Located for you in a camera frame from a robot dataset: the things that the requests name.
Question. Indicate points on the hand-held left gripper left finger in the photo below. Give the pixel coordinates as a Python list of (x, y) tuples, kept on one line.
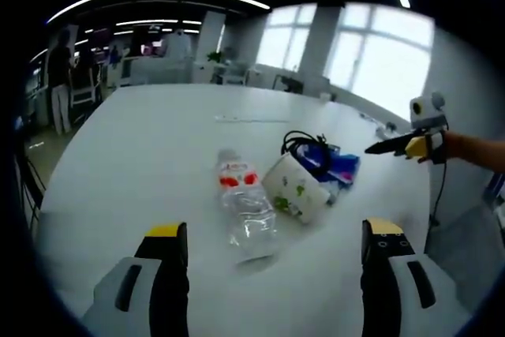
[(165, 274)]

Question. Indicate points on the white table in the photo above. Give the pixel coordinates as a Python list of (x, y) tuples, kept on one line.
[(197, 155)]

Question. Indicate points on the white printed tissue pack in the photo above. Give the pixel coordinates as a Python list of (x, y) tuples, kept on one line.
[(296, 189)]

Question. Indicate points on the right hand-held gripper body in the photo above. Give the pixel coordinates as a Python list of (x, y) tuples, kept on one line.
[(428, 116)]

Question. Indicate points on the clear plastic water bottle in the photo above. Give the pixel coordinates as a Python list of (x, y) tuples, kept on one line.
[(246, 203)]

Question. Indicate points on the black tripod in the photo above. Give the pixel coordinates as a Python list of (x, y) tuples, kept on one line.
[(29, 187)]

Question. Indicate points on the blue plastic packet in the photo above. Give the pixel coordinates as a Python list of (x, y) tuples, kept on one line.
[(341, 167)]

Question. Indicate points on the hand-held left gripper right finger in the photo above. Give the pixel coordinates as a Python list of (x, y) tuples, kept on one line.
[(388, 274)]

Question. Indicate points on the white chair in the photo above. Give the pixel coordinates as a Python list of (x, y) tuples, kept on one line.
[(84, 88)]

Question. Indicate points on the green potted plant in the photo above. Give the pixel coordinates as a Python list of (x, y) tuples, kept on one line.
[(215, 57)]

